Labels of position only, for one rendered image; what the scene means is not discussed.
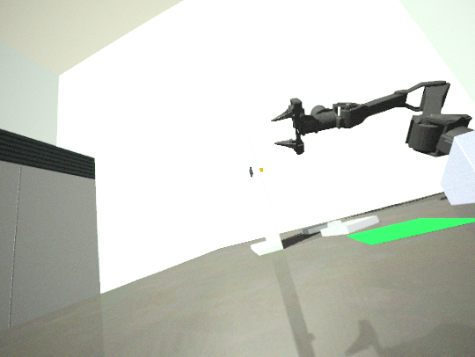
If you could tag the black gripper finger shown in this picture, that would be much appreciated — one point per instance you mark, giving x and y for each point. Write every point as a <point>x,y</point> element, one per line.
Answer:
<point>288,113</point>
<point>287,143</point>

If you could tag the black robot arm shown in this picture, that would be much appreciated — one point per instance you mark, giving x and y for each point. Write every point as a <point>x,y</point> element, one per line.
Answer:
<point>430,132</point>

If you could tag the green square mat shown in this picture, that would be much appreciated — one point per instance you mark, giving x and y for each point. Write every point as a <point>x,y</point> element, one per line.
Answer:
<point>409,228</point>

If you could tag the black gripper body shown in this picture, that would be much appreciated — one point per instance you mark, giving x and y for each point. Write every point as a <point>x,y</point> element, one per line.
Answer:
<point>306,125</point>

